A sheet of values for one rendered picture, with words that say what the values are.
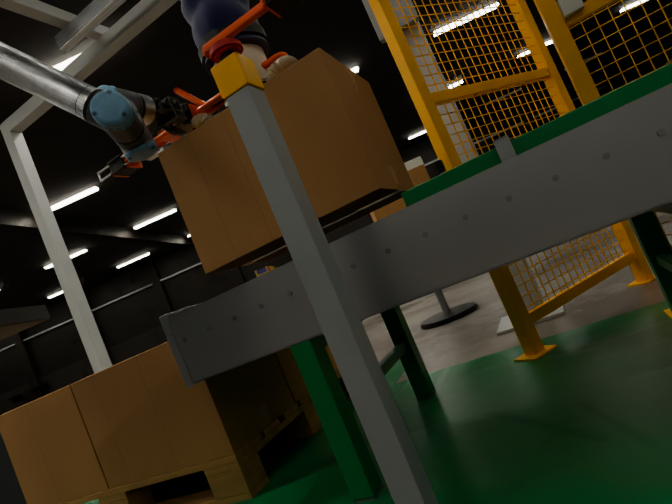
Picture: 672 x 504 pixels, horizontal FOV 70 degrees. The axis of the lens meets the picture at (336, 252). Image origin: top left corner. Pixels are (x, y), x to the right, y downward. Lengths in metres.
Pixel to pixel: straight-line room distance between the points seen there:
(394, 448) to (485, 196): 0.52
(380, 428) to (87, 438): 1.32
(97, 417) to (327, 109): 1.34
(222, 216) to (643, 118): 1.04
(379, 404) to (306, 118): 0.75
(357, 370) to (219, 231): 0.69
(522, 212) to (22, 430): 2.00
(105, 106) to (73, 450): 1.31
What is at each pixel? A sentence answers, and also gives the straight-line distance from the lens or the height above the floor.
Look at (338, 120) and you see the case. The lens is 1.27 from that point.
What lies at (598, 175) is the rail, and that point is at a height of 0.50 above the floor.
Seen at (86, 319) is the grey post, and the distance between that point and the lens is 5.18.
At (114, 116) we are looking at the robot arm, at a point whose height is 1.08.
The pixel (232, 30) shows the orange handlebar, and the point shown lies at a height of 1.20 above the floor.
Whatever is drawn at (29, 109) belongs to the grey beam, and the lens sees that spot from 5.52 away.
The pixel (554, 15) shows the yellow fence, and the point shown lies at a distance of 1.84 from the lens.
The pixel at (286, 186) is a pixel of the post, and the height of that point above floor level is 0.71.
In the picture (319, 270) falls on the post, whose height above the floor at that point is 0.54.
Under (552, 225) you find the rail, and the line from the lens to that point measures 1.00.
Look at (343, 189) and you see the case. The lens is 1.25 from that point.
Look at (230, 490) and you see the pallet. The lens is 1.69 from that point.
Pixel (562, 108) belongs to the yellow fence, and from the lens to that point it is 2.38.
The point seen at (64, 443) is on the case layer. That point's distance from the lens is 2.16.
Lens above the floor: 0.50
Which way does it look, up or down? 3 degrees up
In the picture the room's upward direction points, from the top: 23 degrees counter-clockwise
